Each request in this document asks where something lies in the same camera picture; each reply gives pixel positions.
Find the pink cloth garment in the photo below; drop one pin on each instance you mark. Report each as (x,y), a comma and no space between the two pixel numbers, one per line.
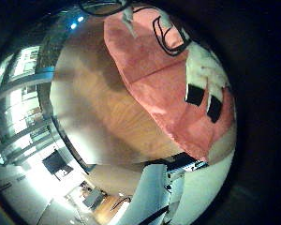
(159,93)

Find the grey box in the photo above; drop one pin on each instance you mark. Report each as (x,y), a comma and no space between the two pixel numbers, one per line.
(93,198)

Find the wooden side table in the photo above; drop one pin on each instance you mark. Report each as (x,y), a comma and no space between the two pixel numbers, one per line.
(106,209)

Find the black monitor screen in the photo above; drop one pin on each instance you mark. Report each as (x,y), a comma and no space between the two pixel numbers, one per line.
(56,162)

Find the metal framed glass partition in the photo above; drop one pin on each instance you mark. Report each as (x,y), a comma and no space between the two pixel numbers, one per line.
(18,93)

